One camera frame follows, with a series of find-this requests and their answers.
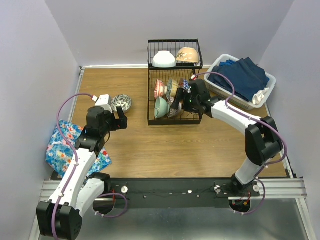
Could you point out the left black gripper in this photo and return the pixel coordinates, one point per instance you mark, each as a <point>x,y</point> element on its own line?
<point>121,123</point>

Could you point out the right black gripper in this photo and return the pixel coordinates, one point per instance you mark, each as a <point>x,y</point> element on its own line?
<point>179,94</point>

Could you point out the blue zigzag red bowl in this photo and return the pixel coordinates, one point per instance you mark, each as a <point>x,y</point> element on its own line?
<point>184,84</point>

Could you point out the yellow dotted teal bowl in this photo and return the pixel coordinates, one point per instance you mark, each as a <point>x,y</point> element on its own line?
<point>172,87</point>

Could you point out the mint green bowl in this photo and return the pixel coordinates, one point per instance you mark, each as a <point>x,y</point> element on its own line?
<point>161,108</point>

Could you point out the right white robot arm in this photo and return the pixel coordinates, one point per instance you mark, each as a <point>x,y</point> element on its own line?
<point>262,140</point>

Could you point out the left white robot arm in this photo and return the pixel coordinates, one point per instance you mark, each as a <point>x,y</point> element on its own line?
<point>61,216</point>

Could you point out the red white patterned bowl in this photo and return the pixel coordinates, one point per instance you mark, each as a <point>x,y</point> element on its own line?
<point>160,89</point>

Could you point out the beige floral bowl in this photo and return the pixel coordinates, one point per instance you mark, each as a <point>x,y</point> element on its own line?
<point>188,55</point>

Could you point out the white ribbed bowl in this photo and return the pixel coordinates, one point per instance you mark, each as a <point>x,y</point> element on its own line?
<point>164,59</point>

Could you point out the dark blue folded cloth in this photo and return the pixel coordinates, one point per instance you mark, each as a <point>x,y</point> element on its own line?
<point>247,78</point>

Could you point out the blue floral cloth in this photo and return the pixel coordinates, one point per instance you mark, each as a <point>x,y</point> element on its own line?
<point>59,154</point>

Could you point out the white crumpled cloth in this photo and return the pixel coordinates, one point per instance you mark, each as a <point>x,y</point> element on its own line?
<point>259,96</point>

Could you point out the white plastic basket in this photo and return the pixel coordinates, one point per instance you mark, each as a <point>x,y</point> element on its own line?
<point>216,83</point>

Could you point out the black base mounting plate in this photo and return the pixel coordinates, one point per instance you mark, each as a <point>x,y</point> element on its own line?
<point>170,193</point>

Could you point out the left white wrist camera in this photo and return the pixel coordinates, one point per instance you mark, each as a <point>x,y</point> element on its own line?
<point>104,101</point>

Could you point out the black wire dish rack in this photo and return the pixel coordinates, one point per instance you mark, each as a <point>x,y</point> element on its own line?
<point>182,70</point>

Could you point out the aluminium frame rail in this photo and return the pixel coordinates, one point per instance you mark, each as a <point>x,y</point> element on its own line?
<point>273,188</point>

